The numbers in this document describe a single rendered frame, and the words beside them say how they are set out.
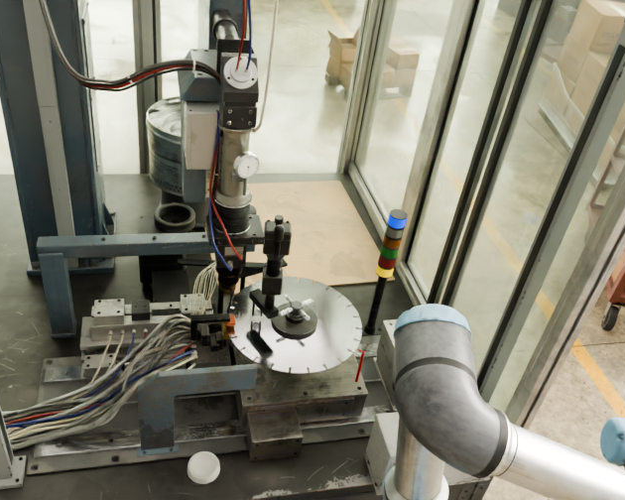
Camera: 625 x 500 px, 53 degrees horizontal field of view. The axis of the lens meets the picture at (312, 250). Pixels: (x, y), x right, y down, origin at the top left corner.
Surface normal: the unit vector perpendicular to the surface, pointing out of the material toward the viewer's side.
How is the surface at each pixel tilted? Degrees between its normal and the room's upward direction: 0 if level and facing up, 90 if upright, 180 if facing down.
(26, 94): 90
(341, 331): 0
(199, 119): 90
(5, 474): 90
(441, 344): 4
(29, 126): 90
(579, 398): 0
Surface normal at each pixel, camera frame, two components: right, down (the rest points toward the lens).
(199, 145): 0.21, 0.61
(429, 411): -0.49, -0.08
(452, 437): -0.27, 0.11
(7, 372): 0.12, -0.79
